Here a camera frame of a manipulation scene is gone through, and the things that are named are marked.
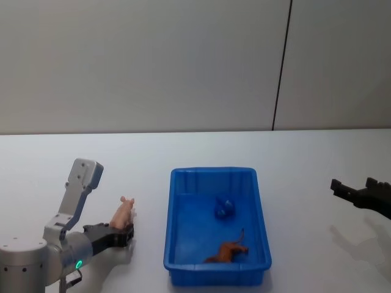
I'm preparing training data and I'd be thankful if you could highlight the pink toy pig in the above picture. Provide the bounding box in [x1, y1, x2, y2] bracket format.
[109, 195, 136, 230]

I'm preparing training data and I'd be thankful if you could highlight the blue plastic bin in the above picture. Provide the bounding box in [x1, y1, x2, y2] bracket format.
[163, 166, 273, 288]

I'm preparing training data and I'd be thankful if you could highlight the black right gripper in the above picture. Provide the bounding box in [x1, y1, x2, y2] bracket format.
[330, 176, 391, 220]

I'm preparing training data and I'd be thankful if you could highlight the small blue toy animal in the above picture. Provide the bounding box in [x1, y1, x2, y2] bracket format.
[214, 195, 236, 219]

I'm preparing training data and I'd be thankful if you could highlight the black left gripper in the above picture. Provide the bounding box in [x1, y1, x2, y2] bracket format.
[82, 222, 136, 257]

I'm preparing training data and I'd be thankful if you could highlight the brown toy animal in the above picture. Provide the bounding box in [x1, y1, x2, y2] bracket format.
[203, 227, 250, 264]

